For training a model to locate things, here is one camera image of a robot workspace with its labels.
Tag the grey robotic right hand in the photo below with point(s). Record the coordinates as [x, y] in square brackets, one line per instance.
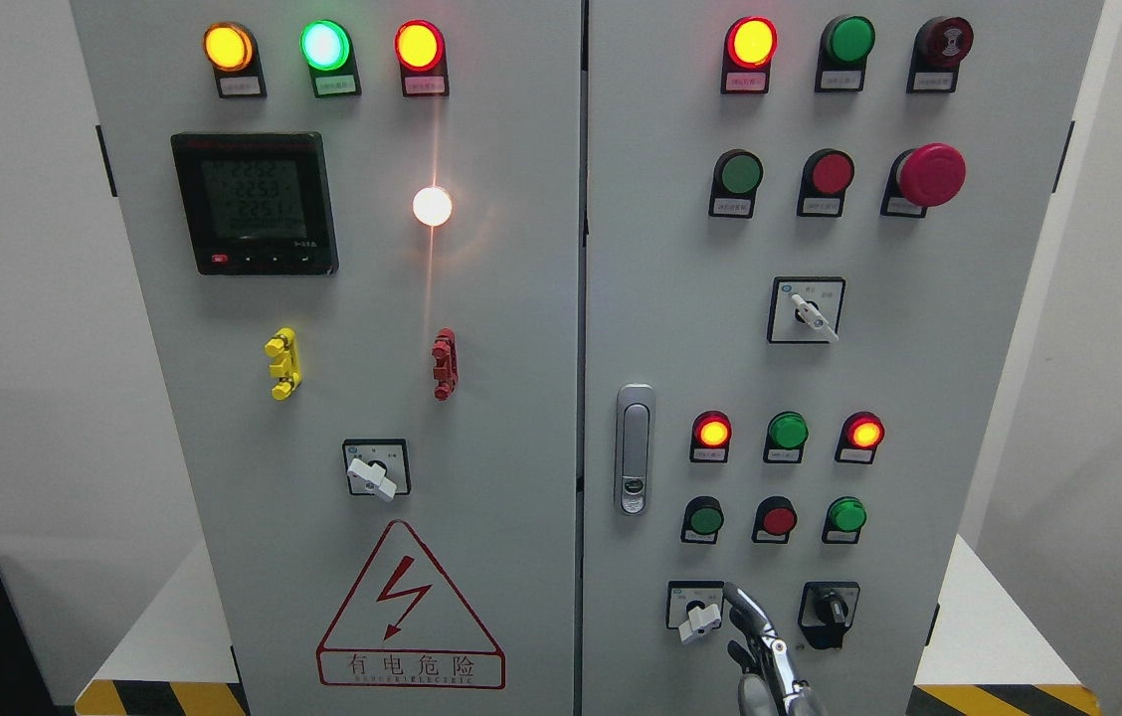
[770, 683]

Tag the silver cabinet door handle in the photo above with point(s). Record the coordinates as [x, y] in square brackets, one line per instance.
[635, 406]

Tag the grey right cabinet door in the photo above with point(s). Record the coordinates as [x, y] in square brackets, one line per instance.
[811, 226]

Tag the grey cabinet door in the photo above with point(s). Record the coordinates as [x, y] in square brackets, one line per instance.
[494, 469]
[811, 226]

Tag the grey left cabinet door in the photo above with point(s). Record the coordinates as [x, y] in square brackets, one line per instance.
[494, 469]

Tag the red push button lower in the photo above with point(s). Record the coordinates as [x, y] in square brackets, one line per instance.
[775, 520]

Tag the red push button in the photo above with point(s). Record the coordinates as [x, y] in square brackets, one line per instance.
[775, 520]
[825, 178]

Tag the green push button lower left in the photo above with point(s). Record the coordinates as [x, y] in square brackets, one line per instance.
[702, 520]

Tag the green push button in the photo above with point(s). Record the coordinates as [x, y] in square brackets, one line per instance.
[702, 520]
[735, 180]
[843, 521]

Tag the green push button lower right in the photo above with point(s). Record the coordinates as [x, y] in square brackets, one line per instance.
[843, 521]

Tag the green indicator middle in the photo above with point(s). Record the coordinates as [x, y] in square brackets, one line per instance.
[786, 436]

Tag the red lit indicator middle left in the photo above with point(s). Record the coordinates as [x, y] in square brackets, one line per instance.
[711, 436]

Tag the red lit indicator middle right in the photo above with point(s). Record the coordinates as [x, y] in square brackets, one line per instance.
[861, 435]

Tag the red electric hazard warning sticker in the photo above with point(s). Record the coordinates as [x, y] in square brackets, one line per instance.
[404, 624]

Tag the red terminal connector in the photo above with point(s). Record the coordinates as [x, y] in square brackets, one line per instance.
[446, 371]

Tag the green push button upper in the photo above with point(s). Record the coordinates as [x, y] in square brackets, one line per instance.
[735, 180]

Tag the red push button upper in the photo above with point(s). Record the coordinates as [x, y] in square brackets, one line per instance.
[825, 178]

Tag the red emergency stop button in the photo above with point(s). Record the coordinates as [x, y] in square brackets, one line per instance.
[923, 178]

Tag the white lit indicator light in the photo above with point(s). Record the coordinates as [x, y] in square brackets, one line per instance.
[432, 206]

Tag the white platform with hazard stripes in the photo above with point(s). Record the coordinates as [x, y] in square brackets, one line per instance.
[984, 658]

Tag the yellow terminal connector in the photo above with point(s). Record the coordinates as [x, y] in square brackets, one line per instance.
[285, 369]

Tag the red lit indicator top right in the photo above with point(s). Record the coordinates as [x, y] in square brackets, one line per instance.
[750, 44]

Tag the green indicator top right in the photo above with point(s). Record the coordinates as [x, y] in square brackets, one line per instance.
[845, 43]

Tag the dark red buzzer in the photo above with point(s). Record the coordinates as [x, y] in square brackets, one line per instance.
[939, 49]

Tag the black digital power meter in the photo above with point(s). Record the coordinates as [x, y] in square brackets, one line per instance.
[256, 203]

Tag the red lit indicator light left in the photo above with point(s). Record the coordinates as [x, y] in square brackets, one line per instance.
[421, 53]

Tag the green lit indicator light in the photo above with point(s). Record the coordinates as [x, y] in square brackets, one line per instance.
[330, 54]

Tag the yellow indicator light top left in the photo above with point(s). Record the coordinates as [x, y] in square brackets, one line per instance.
[232, 51]

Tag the white lower selector switch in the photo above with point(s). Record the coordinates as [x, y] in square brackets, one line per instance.
[694, 608]

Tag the white selector switch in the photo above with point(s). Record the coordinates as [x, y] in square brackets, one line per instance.
[805, 309]
[694, 608]

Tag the white upper selector switch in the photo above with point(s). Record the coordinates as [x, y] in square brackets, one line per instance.
[805, 309]

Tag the left door selector switch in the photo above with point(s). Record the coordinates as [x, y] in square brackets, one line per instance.
[377, 468]

